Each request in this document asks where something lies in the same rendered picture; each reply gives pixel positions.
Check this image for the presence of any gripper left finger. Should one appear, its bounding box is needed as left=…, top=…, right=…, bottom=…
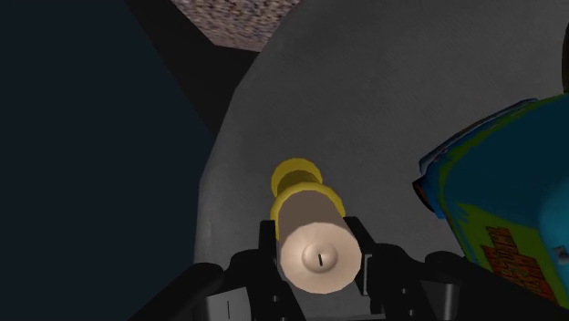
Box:
left=129, top=219, right=307, bottom=321

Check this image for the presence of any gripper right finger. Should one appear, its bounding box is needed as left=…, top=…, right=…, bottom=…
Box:
left=343, top=215, right=569, bottom=321

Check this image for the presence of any beige candle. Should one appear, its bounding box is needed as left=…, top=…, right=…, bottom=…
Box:
left=269, top=157, right=363, bottom=295

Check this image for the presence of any blue and green toy van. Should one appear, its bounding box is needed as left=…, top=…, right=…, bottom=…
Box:
left=411, top=90, right=569, bottom=312

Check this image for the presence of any grey toilet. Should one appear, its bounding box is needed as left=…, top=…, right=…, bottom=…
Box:
left=193, top=0, right=569, bottom=319

